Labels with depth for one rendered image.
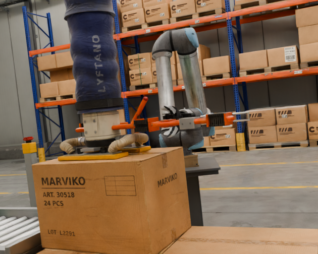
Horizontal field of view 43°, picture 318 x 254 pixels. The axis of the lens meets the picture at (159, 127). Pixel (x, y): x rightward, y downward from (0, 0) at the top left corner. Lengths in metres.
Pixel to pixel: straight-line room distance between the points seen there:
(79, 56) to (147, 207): 0.74
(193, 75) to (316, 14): 6.66
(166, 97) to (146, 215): 0.79
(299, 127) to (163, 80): 6.69
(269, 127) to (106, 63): 7.16
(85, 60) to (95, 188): 0.57
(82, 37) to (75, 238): 0.90
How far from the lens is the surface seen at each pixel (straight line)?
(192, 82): 2.40
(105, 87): 1.83
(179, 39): 2.28
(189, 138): 2.14
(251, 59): 8.92
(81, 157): 1.84
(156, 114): 10.90
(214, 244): 1.79
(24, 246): 2.01
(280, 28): 10.22
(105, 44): 1.87
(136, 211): 1.67
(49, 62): 11.10
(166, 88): 2.22
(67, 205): 1.88
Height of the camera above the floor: 1.15
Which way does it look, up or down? 3 degrees down
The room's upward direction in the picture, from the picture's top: 6 degrees counter-clockwise
